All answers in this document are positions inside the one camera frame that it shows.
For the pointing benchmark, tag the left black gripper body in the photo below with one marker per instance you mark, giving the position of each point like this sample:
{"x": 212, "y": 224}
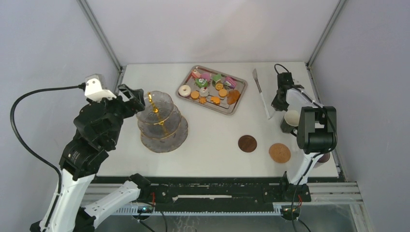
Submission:
{"x": 120, "y": 110}

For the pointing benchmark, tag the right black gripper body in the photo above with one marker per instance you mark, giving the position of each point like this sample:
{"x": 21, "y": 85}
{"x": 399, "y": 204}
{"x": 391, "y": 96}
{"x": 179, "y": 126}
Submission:
{"x": 279, "y": 104}

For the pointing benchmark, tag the three-tier glass dessert stand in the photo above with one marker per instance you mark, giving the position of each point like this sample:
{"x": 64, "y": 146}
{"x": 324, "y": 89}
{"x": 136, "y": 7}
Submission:
{"x": 162, "y": 126}

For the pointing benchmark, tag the metal serving tray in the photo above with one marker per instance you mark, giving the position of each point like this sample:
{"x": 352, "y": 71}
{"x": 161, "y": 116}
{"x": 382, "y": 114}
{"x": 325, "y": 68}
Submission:
{"x": 217, "y": 98}

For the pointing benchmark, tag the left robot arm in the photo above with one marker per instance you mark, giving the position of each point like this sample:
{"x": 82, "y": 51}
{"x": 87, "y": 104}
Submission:
{"x": 79, "y": 164}

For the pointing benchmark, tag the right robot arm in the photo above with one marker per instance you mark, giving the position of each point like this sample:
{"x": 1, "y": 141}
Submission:
{"x": 315, "y": 133}

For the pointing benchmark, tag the black mug white inside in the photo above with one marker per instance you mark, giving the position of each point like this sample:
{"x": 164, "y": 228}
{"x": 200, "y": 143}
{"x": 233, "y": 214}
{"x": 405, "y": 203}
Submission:
{"x": 290, "y": 122}

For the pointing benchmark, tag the white frosted donut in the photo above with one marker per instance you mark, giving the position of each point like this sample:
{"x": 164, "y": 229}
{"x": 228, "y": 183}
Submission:
{"x": 184, "y": 91}

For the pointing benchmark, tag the brown cookie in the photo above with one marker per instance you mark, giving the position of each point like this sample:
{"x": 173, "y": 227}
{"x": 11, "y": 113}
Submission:
{"x": 233, "y": 96}

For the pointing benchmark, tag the pink purple cake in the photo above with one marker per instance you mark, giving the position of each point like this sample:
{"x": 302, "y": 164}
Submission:
{"x": 229, "y": 82}

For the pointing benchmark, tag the orange round biscuit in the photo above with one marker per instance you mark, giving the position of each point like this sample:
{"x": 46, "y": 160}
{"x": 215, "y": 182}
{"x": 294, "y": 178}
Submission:
{"x": 195, "y": 95}

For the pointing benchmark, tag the green cake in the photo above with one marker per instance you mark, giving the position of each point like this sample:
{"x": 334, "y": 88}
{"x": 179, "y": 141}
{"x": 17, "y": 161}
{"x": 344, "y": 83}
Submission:
{"x": 201, "y": 82}

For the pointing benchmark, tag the white cupcake with cherry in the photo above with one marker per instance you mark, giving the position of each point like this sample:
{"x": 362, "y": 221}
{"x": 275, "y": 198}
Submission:
{"x": 204, "y": 92}

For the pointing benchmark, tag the light wooden round coaster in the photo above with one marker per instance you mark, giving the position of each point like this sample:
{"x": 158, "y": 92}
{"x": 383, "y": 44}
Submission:
{"x": 279, "y": 153}

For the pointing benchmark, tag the dark brown round coaster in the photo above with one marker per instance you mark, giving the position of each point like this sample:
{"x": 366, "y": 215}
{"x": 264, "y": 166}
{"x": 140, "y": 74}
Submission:
{"x": 247, "y": 143}

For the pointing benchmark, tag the purple glass cup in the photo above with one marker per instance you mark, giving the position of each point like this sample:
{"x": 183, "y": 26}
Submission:
{"x": 320, "y": 160}

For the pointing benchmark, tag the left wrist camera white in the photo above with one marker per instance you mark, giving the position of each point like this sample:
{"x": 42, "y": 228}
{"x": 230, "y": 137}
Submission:
{"x": 95, "y": 89}

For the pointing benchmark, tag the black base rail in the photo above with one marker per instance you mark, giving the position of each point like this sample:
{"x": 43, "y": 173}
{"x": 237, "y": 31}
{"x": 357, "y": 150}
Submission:
{"x": 270, "y": 189}

